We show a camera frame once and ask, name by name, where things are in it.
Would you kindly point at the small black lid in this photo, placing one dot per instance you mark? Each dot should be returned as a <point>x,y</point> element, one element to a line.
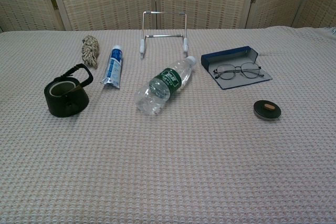
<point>262,111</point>

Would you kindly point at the dark green cast iron teapot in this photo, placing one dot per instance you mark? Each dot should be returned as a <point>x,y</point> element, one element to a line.
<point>65,106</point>

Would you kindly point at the clear water bottle green label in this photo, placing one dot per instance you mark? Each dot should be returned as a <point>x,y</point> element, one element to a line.
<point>162,82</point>

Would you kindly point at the beige woven tablecloth with fringe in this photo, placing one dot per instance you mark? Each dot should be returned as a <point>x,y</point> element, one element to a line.
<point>183,155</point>

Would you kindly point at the blue white toothpaste tube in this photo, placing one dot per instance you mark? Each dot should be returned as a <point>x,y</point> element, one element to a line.
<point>113,69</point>

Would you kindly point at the blue open glasses case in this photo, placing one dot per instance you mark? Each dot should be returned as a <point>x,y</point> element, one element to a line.
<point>225,54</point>

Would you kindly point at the thin black frame eyeglasses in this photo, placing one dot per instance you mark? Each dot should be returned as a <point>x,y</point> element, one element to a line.
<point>224,73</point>

